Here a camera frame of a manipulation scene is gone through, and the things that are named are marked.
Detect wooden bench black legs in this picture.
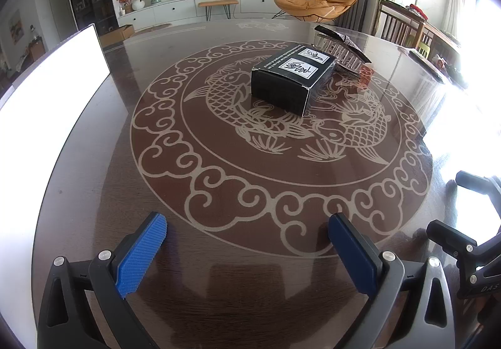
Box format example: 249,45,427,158
198,0,239,23

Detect brown wooden desktop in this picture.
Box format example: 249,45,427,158
31,16,501,349

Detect white television cabinet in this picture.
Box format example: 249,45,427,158
117,0,282,27

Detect wooden slatted chair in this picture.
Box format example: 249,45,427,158
378,0,416,46

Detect rhinestone hair clip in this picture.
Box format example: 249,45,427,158
314,24,372,80

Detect black box white label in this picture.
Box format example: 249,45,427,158
250,44,337,117

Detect cardboard box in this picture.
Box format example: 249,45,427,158
100,23,136,46

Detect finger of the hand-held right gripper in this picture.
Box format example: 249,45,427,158
455,170,501,197
426,219,484,258

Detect wooden side table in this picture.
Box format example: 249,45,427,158
391,1,462,60

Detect framed wall painting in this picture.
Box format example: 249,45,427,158
8,9,24,45

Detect white partition board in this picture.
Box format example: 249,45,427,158
0,23,112,256

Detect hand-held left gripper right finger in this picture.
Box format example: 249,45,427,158
328,212,457,349

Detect orange lounge chair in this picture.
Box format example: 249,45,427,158
273,0,360,23

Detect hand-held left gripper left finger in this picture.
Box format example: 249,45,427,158
37,211,169,349

